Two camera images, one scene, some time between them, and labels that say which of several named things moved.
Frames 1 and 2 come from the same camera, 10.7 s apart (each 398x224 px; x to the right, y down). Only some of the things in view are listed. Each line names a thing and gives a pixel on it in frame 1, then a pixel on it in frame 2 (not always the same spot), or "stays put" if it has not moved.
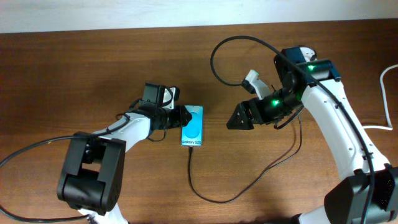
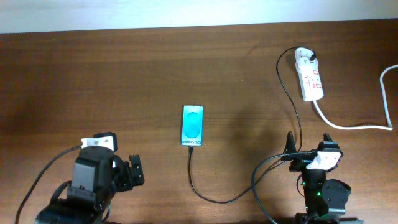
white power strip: [308, 53] stays put
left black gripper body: [173, 117] -> [122, 180]
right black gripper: [250, 112] -> [300, 157]
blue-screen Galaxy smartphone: [192, 134] stays put
